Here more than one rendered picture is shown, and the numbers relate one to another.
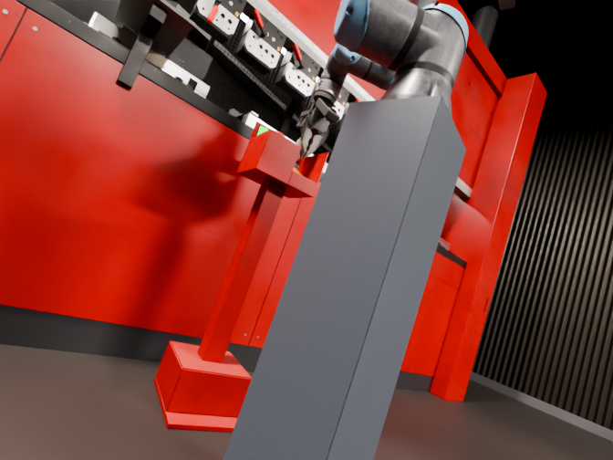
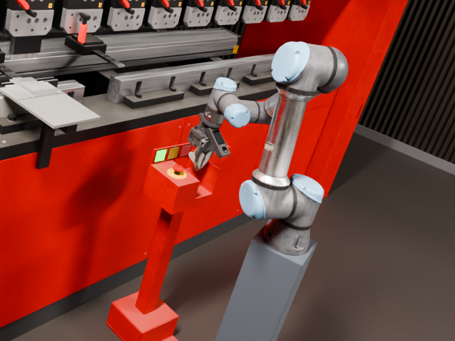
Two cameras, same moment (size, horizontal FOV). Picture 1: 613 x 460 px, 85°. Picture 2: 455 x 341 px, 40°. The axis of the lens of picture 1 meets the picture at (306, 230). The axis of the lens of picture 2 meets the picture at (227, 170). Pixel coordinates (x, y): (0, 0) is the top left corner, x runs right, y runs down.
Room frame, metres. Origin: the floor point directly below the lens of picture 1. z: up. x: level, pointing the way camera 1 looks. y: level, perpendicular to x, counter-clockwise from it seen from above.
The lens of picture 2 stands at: (-0.87, 0.82, 1.82)
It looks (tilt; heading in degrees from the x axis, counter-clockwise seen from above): 26 degrees down; 336
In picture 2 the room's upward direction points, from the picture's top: 18 degrees clockwise
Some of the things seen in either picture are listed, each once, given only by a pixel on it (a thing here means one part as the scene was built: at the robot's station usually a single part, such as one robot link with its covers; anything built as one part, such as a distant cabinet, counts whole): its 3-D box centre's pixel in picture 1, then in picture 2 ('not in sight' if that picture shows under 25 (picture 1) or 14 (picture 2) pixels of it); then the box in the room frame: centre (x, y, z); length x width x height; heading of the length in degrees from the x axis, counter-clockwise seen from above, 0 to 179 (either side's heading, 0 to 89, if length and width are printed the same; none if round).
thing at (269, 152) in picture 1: (284, 158); (182, 177); (1.02, 0.14, 0.75); 0.20 x 0.16 x 0.18; 120
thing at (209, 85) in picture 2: not in sight; (215, 86); (1.62, -0.11, 0.89); 0.30 x 0.05 x 0.03; 126
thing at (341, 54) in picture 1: (350, 57); (238, 111); (0.92, 0.05, 1.08); 0.11 x 0.11 x 0.08; 10
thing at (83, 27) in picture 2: (213, 11); (82, 28); (1.11, 0.57, 1.20); 0.04 x 0.02 x 0.10; 36
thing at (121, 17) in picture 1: (152, 20); (49, 103); (0.95, 0.64, 1.00); 0.26 x 0.18 x 0.01; 36
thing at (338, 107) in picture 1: (328, 99); (194, 2); (1.53, 0.11, 1.26); 0.15 x 0.09 x 0.17; 126
